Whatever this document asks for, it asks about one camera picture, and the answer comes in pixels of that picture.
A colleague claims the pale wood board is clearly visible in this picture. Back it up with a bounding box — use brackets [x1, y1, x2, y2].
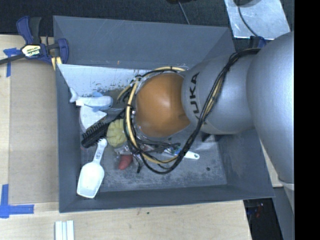
[8, 58, 60, 205]

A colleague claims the black brush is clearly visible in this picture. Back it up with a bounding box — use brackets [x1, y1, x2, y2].
[80, 110, 126, 149]

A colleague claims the white plastic scoop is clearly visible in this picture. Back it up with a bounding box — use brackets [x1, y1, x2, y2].
[76, 138, 109, 199]

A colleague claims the grey metal bin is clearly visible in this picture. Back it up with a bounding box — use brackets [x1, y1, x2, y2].
[52, 15, 276, 214]

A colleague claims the red toy chili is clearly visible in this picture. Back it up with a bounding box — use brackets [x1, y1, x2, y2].
[117, 154, 134, 171]

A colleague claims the clear plastic wrapper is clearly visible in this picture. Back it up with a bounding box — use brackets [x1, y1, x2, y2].
[113, 143, 137, 159]

